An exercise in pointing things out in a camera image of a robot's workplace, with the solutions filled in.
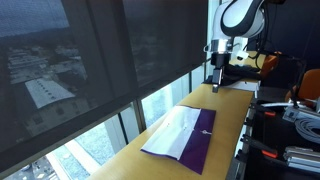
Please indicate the black stand post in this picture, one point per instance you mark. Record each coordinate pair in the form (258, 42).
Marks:
(297, 83)

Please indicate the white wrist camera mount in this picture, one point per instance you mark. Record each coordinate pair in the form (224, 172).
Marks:
(242, 55)

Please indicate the dark mesh window shade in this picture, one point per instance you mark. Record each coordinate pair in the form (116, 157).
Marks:
(50, 50)

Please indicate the long aluminium extrusion rail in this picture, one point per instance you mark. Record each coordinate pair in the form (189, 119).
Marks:
(310, 115)

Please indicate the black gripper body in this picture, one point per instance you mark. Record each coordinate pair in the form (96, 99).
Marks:
(220, 60)

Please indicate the small metal rail bracket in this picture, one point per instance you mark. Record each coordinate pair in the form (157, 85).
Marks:
(290, 114)

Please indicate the black bag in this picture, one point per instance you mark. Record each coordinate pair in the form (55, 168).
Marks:
(240, 71)

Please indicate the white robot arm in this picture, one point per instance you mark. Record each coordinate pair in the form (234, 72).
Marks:
(240, 20)

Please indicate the purple cloth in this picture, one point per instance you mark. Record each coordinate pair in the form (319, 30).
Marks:
(200, 146)

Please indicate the white box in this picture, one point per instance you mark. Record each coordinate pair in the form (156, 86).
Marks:
(248, 85)

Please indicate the short aluminium extrusion rail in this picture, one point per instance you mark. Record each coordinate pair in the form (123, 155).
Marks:
(303, 153)
(305, 166)

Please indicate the white tube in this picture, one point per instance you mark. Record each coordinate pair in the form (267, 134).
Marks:
(276, 104)

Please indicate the small orange chair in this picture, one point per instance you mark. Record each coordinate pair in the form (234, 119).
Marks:
(268, 66)

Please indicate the orange chair with black cushion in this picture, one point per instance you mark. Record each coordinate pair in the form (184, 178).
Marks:
(311, 85)

